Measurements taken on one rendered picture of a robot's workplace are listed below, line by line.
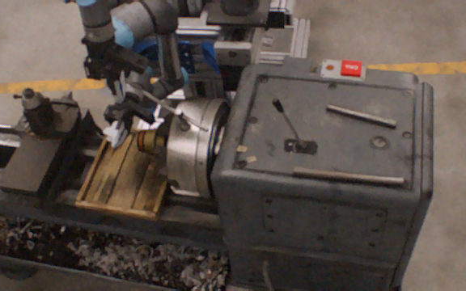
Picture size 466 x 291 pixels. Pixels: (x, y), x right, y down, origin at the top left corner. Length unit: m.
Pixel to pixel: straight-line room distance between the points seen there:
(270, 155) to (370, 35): 2.36
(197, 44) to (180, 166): 0.71
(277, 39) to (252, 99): 1.79
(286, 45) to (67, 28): 1.69
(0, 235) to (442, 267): 2.00
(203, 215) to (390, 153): 0.69
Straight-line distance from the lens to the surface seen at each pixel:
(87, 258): 2.21
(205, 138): 1.58
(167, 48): 1.90
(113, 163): 2.03
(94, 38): 1.42
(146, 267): 2.10
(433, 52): 3.68
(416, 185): 1.45
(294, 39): 3.35
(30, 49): 4.15
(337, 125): 1.54
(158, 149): 1.74
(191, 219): 1.85
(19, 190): 2.01
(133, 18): 1.72
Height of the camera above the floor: 2.44
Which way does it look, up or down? 52 degrees down
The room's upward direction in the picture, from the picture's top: 9 degrees counter-clockwise
